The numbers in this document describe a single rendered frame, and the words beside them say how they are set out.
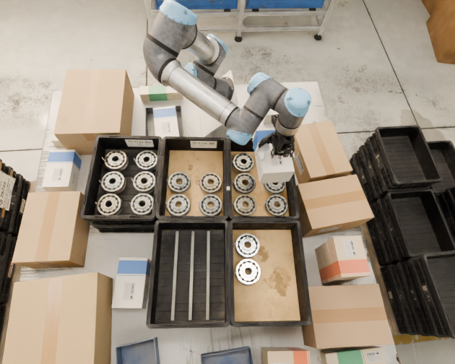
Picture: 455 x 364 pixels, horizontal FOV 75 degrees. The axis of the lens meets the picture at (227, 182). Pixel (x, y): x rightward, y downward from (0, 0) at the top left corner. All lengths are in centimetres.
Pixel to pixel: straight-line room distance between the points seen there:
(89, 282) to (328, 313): 92
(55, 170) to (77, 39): 204
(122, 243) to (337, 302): 97
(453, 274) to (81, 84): 222
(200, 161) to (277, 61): 191
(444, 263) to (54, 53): 345
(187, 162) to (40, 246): 71
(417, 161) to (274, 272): 134
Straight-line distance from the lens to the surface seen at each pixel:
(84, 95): 170
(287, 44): 336
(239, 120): 93
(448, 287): 207
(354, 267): 133
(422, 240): 220
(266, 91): 92
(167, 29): 106
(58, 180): 161
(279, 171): 112
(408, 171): 221
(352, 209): 147
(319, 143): 157
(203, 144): 143
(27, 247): 147
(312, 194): 143
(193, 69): 145
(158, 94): 181
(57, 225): 144
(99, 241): 153
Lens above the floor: 210
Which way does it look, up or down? 65 degrees down
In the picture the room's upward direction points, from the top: 8 degrees clockwise
